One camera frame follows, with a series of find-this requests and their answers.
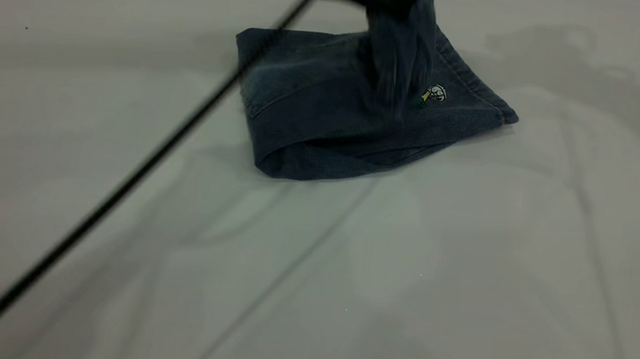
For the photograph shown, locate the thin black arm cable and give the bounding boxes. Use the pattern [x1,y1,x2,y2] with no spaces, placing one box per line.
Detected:
[0,0,317,359]

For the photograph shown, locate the blue faded denim pants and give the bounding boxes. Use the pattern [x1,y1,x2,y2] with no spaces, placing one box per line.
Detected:
[220,0,534,205]

